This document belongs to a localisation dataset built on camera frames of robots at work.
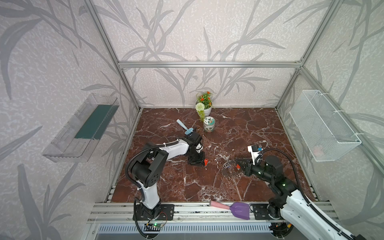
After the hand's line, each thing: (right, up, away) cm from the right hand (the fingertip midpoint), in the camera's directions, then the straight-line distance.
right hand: (236, 156), depth 78 cm
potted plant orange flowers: (-17, +30, +25) cm, 43 cm away
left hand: (-16, -5, +11) cm, 20 cm away
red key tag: (-16, -6, +13) cm, 22 cm away
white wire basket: (+35, +12, -16) cm, 40 cm away
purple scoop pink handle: (+1, -26, -4) cm, 26 cm away
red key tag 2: (+1, -5, 0) cm, 5 cm away
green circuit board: (-42, -33, -7) cm, 54 cm away
